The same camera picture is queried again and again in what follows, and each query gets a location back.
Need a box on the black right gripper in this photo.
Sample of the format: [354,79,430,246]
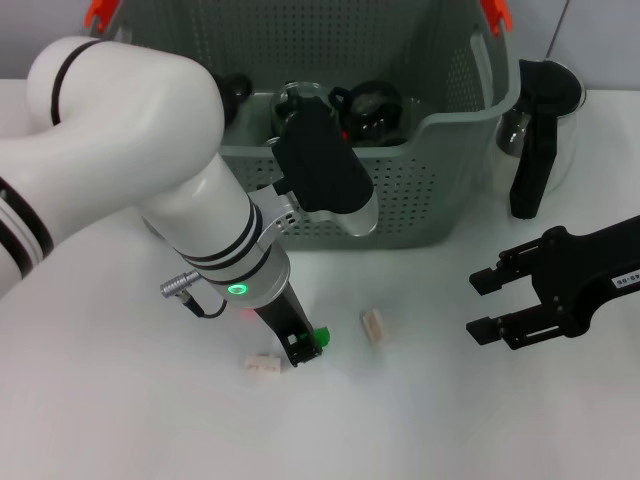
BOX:
[465,214,640,351]

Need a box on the white building block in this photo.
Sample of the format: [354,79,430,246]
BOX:
[360,309,389,346]
[243,353,283,376]

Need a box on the clear glass teapot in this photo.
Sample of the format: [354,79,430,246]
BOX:
[269,80,331,136]

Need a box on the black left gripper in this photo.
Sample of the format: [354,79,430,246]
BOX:
[253,284,325,369]

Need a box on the glass pitcher black handle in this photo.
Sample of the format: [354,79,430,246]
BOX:
[474,57,587,221]

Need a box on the black ceramic teapot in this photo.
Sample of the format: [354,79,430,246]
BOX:
[214,73,255,136]

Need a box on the grey-green perforated storage basket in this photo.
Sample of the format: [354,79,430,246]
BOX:
[114,0,519,251]

